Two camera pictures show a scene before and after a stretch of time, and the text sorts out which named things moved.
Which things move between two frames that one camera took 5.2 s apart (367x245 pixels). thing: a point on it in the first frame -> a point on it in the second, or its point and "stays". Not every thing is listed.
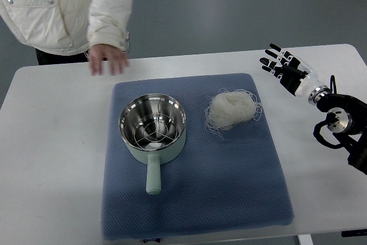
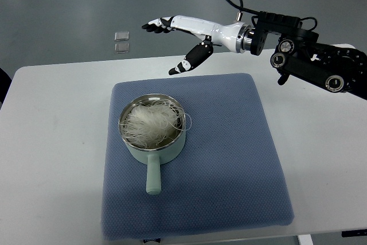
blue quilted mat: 230,180 stays
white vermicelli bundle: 225,109 -> 153,123
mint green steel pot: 153,129 stays
